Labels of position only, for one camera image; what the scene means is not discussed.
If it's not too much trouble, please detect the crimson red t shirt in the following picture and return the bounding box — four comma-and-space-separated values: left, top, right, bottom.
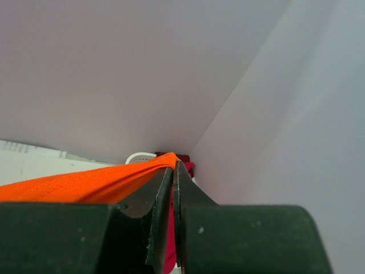
164, 162, 195, 274

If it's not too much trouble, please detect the printed paper strip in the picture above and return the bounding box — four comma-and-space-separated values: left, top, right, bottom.
1, 140, 67, 159

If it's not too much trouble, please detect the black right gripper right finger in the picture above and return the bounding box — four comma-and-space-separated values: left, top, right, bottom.
173, 160, 218, 273

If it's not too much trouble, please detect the white perforated plastic basket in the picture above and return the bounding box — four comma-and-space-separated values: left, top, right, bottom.
125, 152, 157, 164

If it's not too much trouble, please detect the orange t shirt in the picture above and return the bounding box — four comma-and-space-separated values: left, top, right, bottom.
1, 153, 179, 203

